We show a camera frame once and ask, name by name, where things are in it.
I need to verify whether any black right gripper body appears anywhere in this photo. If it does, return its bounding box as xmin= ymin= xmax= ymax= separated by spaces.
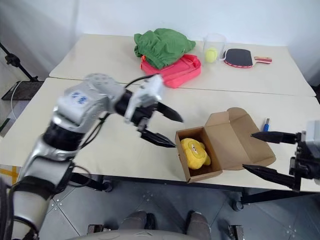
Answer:
xmin=289 ymin=130 xmax=320 ymax=181

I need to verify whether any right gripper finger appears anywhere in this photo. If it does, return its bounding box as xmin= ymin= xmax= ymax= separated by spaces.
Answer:
xmin=242 ymin=163 xmax=302 ymax=193
xmin=250 ymin=131 xmax=299 ymax=145

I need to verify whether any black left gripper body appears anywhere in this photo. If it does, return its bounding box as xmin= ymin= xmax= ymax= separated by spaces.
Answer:
xmin=129 ymin=100 xmax=164 ymax=133

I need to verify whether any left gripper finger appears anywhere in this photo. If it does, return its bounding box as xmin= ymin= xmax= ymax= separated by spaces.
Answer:
xmin=140 ymin=129 xmax=177 ymax=149
xmin=155 ymin=101 xmax=185 ymax=123

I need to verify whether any blue cutter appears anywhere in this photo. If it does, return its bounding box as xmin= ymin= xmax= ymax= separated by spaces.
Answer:
xmin=262 ymin=116 xmax=272 ymax=132

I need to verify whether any brown cardboard box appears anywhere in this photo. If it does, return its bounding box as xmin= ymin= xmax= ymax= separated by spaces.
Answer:
xmin=174 ymin=106 xmax=277 ymax=185

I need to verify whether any yellow floor marking tape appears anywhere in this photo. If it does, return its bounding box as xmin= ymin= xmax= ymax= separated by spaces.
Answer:
xmin=0 ymin=166 xmax=20 ymax=188

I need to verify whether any yellow plush toy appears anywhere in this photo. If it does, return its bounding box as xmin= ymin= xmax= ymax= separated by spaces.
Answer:
xmin=180 ymin=137 xmax=212 ymax=170

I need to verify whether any red fabric bag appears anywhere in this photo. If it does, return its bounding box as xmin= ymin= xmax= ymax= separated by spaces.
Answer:
xmin=139 ymin=53 xmax=202 ymax=89

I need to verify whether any green crumpled cloth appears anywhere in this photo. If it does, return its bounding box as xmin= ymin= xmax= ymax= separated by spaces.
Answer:
xmin=133 ymin=27 xmax=197 ymax=69

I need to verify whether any yellow tennis ball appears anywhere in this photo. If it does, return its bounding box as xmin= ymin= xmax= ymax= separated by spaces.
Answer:
xmin=205 ymin=47 xmax=218 ymax=64

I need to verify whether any clear plastic measuring cup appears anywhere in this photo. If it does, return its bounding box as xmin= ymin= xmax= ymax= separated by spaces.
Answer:
xmin=202 ymin=33 xmax=228 ymax=65

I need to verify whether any black table tennis paddle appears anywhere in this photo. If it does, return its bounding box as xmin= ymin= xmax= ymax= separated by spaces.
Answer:
xmin=222 ymin=47 xmax=273 ymax=69

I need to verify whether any dark rounded foot shape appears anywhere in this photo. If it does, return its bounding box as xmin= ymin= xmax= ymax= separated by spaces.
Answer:
xmin=186 ymin=210 xmax=213 ymax=240

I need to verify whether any grey robot torso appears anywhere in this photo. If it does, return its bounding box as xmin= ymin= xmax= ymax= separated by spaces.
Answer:
xmin=74 ymin=228 xmax=186 ymax=240

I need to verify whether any black floor mat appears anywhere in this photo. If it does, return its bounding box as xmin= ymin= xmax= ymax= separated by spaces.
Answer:
xmin=0 ymin=80 xmax=45 ymax=102

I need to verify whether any black tripod stand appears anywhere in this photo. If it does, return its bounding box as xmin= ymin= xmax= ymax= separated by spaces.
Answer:
xmin=0 ymin=41 xmax=39 ymax=82

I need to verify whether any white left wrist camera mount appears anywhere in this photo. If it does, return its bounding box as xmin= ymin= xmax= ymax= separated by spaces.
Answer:
xmin=124 ymin=74 xmax=166 ymax=124

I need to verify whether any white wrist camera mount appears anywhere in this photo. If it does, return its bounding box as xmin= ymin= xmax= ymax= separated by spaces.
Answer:
xmin=124 ymin=74 xmax=166 ymax=124
xmin=300 ymin=119 xmax=320 ymax=146

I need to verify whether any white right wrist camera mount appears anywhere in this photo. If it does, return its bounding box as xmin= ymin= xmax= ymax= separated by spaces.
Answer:
xmin=300 ymin=119 xmax=320 ymax=146

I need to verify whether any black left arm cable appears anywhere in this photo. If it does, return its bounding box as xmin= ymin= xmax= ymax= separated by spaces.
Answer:
xmin=69 ymin=73 xmax=161 ymax=188

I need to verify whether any metal floor bracket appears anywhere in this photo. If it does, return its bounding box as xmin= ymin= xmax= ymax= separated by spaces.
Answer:
xmin=87 ymin=223 xmax=111 ymax=236
xmin=228 ymin=224 xmax=245 ymax=240

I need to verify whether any thin white cable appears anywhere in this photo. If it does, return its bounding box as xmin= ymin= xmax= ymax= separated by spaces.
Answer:
xmin=10 ymin=81 xmax=21 ymax=121

